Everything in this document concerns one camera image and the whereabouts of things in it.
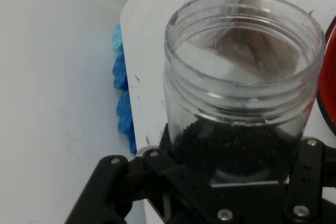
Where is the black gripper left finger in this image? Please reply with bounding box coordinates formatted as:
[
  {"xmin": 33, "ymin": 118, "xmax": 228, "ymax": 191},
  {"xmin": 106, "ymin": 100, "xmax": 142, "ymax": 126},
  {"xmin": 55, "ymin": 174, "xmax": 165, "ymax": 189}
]
[{"xmin": 64, "ymin": 124, "xmax": 218, "ymax": 224}]

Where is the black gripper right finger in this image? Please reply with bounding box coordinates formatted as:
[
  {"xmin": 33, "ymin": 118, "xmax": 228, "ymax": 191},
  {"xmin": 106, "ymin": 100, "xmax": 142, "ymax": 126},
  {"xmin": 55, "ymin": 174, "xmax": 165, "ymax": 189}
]
[{"xmin": 285, "ymin": 136, "xmax": 336, "ymax": 224}]

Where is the clear jar with dark grains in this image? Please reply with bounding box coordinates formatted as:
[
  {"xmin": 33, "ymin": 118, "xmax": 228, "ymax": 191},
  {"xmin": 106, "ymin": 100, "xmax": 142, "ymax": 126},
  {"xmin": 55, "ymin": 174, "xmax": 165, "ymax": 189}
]
[{"xmin": 163, "ymin": 0, "xmax": 327, "ymax": 183}]

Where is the dark blue foam piece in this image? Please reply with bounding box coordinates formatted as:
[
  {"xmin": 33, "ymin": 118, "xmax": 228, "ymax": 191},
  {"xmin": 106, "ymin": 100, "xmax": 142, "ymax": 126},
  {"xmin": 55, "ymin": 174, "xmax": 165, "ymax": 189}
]
[
  {"xmin": 112, "ymin": 55, "xmax": 129, "ymax": 91},
  {"xmin": 116, "ymin": 90, "xmax": 138, "ymax": 154}
]

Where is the red bowl with black rim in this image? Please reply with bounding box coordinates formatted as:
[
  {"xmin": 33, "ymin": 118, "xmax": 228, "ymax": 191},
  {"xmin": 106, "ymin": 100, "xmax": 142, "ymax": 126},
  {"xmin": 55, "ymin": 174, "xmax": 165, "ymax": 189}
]
[{"xmin": 316, "ymin": 15, "xmax": 336, "ymax": 135}]

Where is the light blue foam piece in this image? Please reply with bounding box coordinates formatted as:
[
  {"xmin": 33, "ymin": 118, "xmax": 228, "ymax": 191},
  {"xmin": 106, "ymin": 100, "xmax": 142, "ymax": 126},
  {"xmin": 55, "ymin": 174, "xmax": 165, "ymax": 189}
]
[{"xmin": 112, "ymin": 23, "xmax": 124, "ymax": 56}]

